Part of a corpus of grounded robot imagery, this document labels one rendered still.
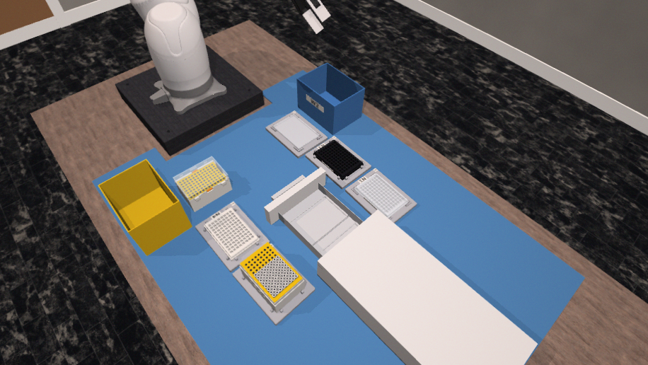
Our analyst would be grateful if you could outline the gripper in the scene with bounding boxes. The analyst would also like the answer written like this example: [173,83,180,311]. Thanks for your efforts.
[292,0,330,34]

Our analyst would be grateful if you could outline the yellow open-top box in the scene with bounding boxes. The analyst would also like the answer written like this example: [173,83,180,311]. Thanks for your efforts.
[98,159,192,256]

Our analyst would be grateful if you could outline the blue open-top bin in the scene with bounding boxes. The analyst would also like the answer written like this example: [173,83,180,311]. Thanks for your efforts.
[296,63,365,135]

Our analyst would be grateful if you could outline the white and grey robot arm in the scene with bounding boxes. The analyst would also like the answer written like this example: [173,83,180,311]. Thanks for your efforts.
[130,0,227,115]

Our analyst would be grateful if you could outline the blue bench mat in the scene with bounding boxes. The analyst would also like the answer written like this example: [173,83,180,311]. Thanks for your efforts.
[92,70,585,365]

